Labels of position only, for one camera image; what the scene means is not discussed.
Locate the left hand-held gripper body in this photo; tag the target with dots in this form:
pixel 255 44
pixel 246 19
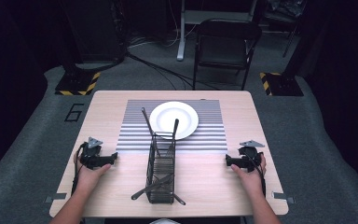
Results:
pixel 91 155

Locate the steel fork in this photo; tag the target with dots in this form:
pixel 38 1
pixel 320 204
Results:
pixel 175 126

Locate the person's right hand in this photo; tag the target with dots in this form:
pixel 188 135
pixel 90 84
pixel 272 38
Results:
pixel 254 180

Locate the grey metal table bracket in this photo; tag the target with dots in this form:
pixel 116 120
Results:
pixel 56 197
pixel 282 196

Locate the steel table knife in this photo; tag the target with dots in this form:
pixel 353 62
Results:
pixel 143 193

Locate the white round plate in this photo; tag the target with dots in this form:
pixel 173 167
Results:
pixel 167 115

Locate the dark curtain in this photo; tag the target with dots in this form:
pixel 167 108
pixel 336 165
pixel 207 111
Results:
pixel 6 77
pixel 348 77

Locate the black folding chair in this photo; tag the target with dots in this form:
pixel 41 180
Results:
pixel 227 31

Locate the grey striped placemat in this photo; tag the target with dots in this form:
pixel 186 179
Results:
pixel 211 124

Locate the white desk frame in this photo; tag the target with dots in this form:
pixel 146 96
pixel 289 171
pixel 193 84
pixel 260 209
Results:
pixel 181 37

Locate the person's left hand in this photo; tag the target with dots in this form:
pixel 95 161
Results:
pixel 90 179

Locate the black cabinet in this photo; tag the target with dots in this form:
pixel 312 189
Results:
pixel 99 31

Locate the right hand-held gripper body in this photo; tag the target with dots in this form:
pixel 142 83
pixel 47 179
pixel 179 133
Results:
pixel 248 157

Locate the steel cutlery piece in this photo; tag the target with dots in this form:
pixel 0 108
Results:
pixel 180 200

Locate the white rounded object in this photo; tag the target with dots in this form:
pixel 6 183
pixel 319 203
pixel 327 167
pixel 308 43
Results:
pixel 164 221

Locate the black stand with striped base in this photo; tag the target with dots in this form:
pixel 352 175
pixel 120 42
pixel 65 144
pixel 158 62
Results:
pixel 284 84
pixel 74 84

